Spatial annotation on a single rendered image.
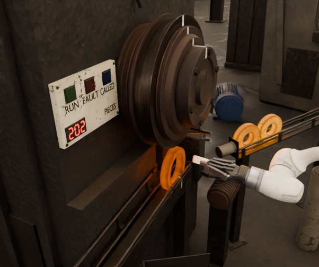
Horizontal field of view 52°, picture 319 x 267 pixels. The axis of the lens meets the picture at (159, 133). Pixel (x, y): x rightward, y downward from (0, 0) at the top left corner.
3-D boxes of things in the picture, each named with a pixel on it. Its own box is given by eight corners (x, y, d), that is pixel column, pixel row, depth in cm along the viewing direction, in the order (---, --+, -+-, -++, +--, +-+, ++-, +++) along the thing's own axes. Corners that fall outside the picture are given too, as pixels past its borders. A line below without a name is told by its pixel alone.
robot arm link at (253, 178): (261, 183, 136) (247, 179, 138) (266, 166, 132) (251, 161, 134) (256, 196, 129) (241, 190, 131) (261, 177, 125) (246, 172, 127)
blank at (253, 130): (231, 127, 161) (236, 130, 159) (256, 118, 167) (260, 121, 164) (231, 153, 169) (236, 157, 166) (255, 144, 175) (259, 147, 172)
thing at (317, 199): (294, 247, 193) (311, 174, 169) (297, 233, 202) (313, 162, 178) (316, 254, 188) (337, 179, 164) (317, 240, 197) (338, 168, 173)
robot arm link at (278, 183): (256, 198, 129) (263, 180, 139) (297, 213, 123) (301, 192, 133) (261, 177, 123) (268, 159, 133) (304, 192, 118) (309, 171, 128)
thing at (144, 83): (135, 168, 111) (126, 25, 90) (189, 116, 148) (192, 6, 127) (152, 172, 109) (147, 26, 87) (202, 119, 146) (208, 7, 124)
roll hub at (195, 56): (174, 138, 110) (175, 55, 97) (204, 108, 132) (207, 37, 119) (189, 141, 108) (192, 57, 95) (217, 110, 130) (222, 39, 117)
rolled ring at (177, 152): (186, 139, 137) (179, 138, 138) (167, 160, 122) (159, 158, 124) (185, 176, 145) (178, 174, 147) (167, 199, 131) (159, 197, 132)
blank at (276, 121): (256, 118, 167) (260, 121, 164) (278, 109, 172) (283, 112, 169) (255, 144, 175) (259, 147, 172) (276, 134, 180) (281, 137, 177)
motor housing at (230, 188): (201, 264, 183) (205, 186, 159) (214, 238, 201) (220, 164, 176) (223, 272, 178) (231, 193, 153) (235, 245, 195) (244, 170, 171)
